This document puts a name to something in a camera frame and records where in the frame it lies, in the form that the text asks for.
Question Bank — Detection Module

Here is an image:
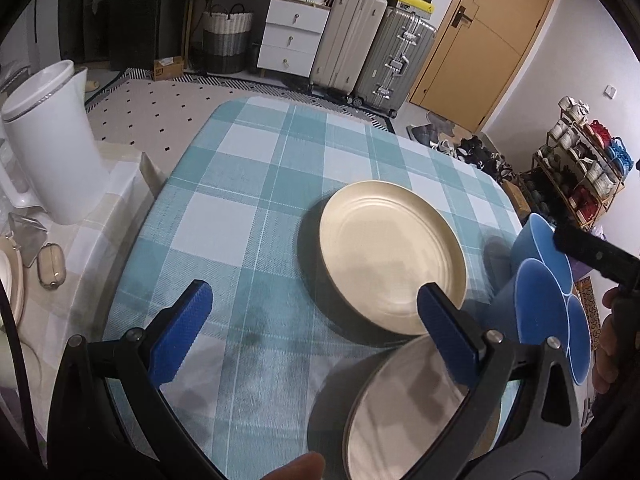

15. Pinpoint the cream plate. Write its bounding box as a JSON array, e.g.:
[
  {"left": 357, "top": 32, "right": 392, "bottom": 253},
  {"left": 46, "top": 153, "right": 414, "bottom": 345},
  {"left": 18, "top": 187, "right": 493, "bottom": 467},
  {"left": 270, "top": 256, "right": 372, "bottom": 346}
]
[
  {"left": 319, "top": 180, "right": 468, "bottom": 336},
  {"left": 344, "top": 335, "right": 468, "bottom": 479}
]

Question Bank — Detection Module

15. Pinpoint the right hand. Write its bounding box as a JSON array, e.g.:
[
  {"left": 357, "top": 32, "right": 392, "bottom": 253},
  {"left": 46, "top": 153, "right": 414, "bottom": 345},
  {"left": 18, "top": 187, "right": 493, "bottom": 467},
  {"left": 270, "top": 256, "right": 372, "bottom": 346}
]
[{"left": 592, "top": 286, "right": 639, "bottom": 394}]

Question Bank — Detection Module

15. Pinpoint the left hand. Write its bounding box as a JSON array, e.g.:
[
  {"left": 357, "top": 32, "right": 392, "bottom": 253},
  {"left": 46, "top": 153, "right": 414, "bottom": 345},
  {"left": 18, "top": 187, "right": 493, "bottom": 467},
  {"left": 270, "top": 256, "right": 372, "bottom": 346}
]
[{"left": 262, "top": 452, "right": 326, "bottom": 480}]

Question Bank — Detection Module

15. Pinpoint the wooden shoe rack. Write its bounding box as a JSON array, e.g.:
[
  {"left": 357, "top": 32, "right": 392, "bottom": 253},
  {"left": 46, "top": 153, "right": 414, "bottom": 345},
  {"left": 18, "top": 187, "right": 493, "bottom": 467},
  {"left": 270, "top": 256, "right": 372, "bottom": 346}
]
[{"left": 521, "top": 96, "right": 634, "bottom": 231}]

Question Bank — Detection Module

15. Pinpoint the small beige case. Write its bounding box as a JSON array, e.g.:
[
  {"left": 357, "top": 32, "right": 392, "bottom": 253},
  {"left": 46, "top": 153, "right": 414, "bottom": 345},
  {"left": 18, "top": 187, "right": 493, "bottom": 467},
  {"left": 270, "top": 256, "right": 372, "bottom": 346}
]
[{"left": 37, "top": 244, "right": 66, "bottom": 290}]

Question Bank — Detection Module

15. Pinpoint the teal plaid tablecloth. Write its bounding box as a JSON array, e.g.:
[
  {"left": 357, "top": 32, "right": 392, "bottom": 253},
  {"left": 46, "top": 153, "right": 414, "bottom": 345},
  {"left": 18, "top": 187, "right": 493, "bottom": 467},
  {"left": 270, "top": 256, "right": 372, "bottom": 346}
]
[{"left": 104, "top": 96, "right": 521, "bottom": 479}]

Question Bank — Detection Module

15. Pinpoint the white tall kettle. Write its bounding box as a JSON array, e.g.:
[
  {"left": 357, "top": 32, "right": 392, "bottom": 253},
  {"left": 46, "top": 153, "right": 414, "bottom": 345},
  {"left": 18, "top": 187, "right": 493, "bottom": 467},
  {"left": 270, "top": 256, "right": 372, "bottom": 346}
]
[{"left": 1, "top": 60, "right": 108, "bottom": 226}]

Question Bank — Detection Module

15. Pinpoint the patterned floor rug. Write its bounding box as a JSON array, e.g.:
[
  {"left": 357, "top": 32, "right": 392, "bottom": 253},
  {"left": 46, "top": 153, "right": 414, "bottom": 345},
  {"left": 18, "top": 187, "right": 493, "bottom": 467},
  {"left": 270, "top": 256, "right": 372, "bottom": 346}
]
[{"left": 86, "top": 68, "right": 394, "bottom": 159}]

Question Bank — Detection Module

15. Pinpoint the wooden door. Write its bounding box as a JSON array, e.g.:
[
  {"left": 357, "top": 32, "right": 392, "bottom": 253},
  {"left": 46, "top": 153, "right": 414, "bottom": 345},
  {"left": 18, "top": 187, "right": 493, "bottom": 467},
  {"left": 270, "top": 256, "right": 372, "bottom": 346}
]
[{"left": 410, "top": 0, "right": 553, "bottom": 132}]

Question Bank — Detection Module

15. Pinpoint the silver suitcase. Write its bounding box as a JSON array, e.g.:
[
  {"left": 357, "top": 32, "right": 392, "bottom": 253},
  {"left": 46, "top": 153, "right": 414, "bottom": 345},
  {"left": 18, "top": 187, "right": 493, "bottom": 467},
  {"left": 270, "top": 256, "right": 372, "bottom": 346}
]
[{"left": 354, "top": 6, "right": 436, "bottom": 117}]

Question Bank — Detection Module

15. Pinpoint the woven laundry basket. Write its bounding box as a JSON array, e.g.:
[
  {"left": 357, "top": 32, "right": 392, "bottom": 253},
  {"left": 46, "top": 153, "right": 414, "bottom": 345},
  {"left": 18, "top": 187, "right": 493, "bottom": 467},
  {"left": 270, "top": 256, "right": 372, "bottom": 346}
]
[{"left": 202, "top": 3, "right": 254, "bottom": 74}]

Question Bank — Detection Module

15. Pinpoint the beige suitcase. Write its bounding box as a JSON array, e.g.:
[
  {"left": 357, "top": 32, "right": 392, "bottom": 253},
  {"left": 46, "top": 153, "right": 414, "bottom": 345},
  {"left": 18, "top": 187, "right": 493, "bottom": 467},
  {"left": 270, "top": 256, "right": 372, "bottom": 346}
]
[{"left": 310, "top": 0, "right": 387, "bottom": 96}]

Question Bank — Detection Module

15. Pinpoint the white drawer desk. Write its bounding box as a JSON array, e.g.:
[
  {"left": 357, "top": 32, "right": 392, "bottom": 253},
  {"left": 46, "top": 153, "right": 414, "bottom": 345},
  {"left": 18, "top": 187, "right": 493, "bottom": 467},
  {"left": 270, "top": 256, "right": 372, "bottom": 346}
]
[{"left": 174, "top": 0, "right": 332, "bottom": 79}]

